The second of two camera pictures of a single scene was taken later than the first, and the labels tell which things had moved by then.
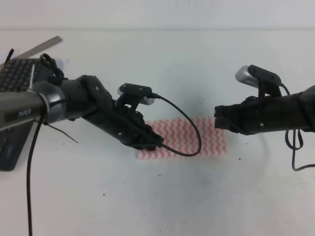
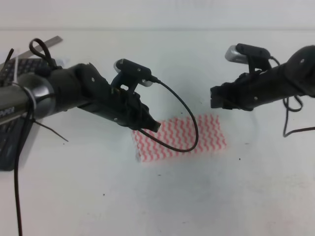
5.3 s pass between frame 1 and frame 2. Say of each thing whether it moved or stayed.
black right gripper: moved
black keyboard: stayed
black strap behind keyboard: stayed
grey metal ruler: stayed
